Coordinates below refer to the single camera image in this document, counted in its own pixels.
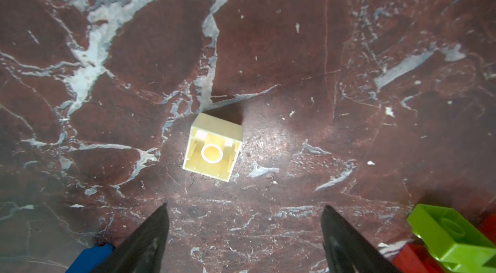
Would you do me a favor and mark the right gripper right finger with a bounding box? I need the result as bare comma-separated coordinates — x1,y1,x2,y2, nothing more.
320,205,400,273

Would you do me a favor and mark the dark blue square brick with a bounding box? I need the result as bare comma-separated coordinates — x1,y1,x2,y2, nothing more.
66,244,114,273

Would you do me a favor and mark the light green square brick front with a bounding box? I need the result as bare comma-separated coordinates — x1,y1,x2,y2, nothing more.
407,204,495,272

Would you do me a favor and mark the cream square brick large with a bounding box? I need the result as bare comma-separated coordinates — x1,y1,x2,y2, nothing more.
182,113,244,182

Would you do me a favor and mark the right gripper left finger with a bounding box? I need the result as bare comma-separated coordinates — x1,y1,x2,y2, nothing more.
92,203,170,273

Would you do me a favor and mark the small red brick front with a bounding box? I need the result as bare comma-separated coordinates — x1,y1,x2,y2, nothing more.
478,214,496,245

